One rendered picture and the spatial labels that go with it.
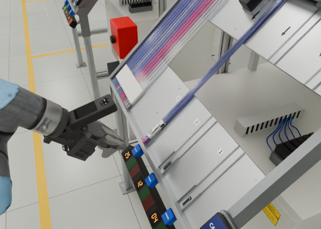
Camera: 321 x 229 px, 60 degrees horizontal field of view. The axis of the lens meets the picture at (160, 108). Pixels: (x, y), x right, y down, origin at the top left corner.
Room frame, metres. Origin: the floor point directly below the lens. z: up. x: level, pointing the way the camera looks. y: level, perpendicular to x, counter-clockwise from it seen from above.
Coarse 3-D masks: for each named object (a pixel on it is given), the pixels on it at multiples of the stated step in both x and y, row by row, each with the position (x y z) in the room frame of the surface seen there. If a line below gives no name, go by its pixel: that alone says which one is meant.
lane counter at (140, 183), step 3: (141, 177) 0.48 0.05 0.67; (138, 180) 0.48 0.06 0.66; (141, 180) 0.47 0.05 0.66; (135, 183) 0.47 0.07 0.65; (138, 183) 0.47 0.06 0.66; (141, 183) 0.46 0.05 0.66; (144, 183) 0.46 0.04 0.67; (138, 186) 0.46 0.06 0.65; (141, 186) 0.45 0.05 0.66; (138, 189) 0.45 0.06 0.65
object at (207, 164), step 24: (168, 72) 0.74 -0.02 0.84; (144, 96) 0.72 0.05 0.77; (168, 96) 0.66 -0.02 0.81; (144, 120) 0.63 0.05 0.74; (192, 120) 0.54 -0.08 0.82; (216, 120) 0.50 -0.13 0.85; (168, 144) 0.51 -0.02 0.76; (192, 144) 0.48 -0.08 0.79; (216, 144) 0.45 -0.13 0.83; (168, 168) 0.45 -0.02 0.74; (192, 168) 0.42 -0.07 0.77; (216, 168) 0.40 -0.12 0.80; (240, 168) 0.37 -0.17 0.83; (192, 192) 0.37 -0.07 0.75; (216, 192) 0.35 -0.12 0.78; (240, 192) 0.33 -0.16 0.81; (192, 216) 0.33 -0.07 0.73
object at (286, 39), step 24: (288, 0) 0.69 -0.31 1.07; (312, 0) 0.64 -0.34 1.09; (216, 24) 0.78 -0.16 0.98; (240, 24) 0.72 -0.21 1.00; (264, 24) 0.67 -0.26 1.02; (288, 24) 0.63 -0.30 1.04; (312, 24) 0.59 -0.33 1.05; (264, 48) 0.61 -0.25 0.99; (288, 48) 0.57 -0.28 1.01; (312, 48) 0.53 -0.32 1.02; (288, 72) 0.51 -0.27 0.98; (312, 72) 0.48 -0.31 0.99
